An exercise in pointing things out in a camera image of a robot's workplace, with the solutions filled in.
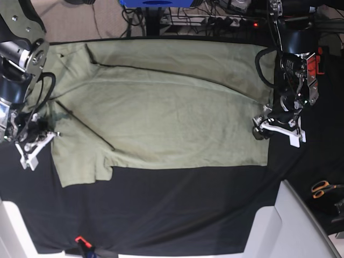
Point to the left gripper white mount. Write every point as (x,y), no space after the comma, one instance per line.
(274,119)

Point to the red black clamp bottom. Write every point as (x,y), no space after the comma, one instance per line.
(86,249)

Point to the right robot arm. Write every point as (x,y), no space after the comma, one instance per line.
(24,51)

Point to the red black clamp right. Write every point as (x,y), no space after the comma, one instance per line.
(321,57)

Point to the blue plastic bin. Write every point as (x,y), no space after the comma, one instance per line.
(156,3)

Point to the orange handled scissors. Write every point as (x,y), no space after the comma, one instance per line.
(322,187)

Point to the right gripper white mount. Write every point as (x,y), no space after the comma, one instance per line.
(30,133)

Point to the olive green T-shirt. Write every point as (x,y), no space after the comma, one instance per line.
(153,104)

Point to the red black clamp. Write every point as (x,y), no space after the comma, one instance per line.
(321,57)
(86,249)

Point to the black table cloth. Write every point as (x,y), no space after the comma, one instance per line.
(182,212)

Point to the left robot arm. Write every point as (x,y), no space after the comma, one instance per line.
(293,31)

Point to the white power strip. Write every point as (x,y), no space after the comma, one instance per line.
(205,20)

